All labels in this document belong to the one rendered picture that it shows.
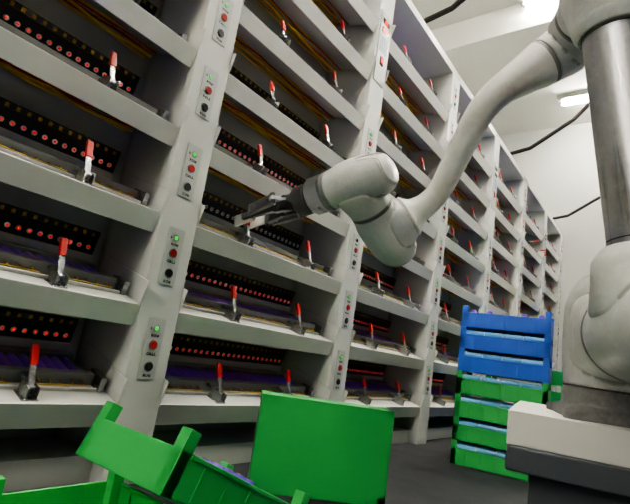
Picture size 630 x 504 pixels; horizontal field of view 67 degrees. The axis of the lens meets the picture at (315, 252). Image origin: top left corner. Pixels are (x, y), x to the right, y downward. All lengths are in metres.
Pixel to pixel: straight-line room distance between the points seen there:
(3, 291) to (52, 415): 0.23
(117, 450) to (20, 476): 0.32
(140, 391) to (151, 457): 0.38
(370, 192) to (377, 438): 0.54
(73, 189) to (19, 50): 0.24
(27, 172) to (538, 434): 0.96
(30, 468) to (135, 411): 0.19
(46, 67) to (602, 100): 0.94
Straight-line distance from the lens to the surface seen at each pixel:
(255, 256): 1.23
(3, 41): 0.98
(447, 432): 2.57
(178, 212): 1.07
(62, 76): 1.00
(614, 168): 0.90
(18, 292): 0.92
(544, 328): 1.83
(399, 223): 1.08
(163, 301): 1.05
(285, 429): 1.10
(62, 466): 1.06
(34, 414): 0.97
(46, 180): 0.94
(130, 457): 0.71
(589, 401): 1.00
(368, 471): 1.15
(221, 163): 1.18
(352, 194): 1.03
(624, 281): 0.81
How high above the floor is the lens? 0.30
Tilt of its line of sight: 12 degrees up
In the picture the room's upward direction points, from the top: 9 degrees clockwise
